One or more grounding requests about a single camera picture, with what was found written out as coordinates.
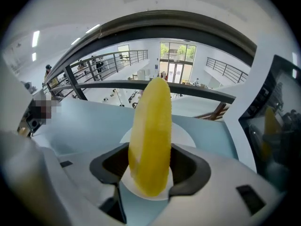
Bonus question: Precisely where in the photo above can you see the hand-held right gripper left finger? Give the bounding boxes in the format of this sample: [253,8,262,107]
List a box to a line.
[0,130,129,226]

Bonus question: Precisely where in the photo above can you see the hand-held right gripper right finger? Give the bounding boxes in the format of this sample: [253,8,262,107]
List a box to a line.
[150,143,287,226]

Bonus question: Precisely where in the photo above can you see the yellow banana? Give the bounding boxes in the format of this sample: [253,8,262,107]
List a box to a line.
[128,77,173,197]

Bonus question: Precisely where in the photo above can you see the light blue table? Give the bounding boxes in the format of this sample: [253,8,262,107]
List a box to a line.
[30,97,257,226]

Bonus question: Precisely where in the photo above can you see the black balcony railing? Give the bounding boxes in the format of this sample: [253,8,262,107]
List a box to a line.
[70,49,149,81]
[206,56,249,84]

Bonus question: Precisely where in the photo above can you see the glass entrance doors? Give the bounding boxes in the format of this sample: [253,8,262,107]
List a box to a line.
[159,41,197,84]

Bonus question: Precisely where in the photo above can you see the black curved railing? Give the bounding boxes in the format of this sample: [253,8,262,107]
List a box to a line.
[43,9,258,121]

